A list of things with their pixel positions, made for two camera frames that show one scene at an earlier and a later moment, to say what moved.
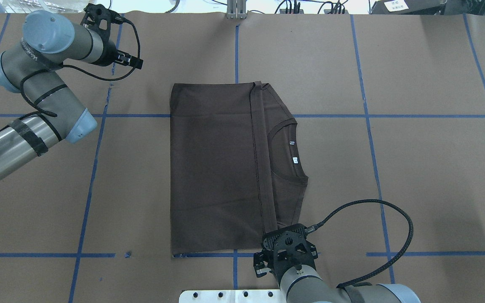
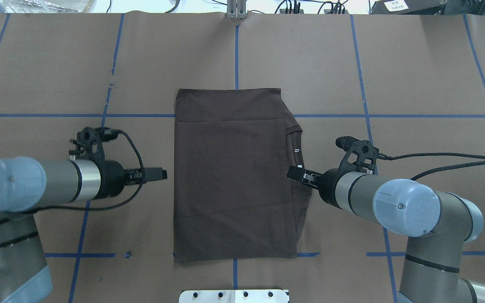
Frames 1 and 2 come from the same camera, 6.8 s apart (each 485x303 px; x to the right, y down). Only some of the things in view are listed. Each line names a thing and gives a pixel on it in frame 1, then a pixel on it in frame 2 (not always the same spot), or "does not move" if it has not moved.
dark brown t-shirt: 237,171 does not move
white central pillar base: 231,296 does not move
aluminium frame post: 236,9 does not move
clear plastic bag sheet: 25,6 does not move
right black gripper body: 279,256 → 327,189
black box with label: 408,7 does not move
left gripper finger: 127,59 → 140,175
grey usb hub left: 283,11 does not move
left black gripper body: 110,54 → 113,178
